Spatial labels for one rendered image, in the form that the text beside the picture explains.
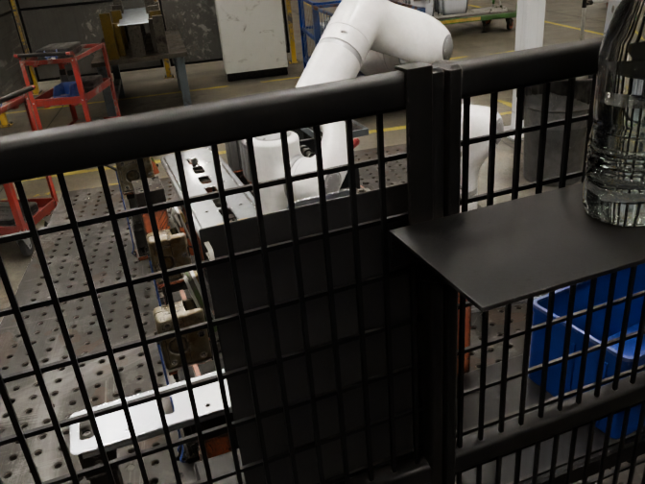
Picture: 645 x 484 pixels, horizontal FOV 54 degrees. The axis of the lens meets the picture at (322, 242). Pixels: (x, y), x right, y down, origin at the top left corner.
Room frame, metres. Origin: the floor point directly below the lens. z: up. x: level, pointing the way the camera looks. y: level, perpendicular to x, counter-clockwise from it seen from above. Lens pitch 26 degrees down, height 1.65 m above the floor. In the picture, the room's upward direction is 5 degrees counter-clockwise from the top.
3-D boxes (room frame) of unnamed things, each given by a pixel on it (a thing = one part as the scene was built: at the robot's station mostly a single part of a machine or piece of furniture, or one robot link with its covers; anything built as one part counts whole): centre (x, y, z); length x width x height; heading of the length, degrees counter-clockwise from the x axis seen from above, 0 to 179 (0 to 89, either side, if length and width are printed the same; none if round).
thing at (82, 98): (5.54, 2.03, 0.49); 0.81 x 0.46 x 0.97; 177
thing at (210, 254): (0.46, -0.02, 1.30); 0.23 x 0.02 x 0.31; 109
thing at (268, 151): (1.01, 0.06, 1.29); 0.09 x 0.08 x 0.13; 53
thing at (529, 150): (4.03, -1.61, 0.36); 0.54 x 0.50 x 0.73; 99
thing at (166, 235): (1.35, 0.36, 0.87); 0.12 x 0.09 x 0.35; 109
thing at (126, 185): (1.95, 0.58, 0.88); 0.15 x 0.11 x 0.36; 109
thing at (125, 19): (7.13, 1.77, 0.57); 1.86 x 0.90 x 1.14; 12
